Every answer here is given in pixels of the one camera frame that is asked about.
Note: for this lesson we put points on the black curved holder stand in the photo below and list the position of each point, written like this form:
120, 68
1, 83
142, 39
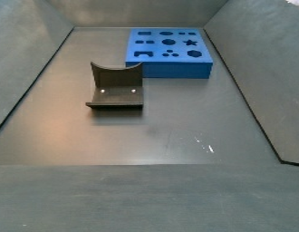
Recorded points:
119, 87

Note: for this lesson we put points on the blue shape sorter block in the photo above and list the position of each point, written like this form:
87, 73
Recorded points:
171, 52

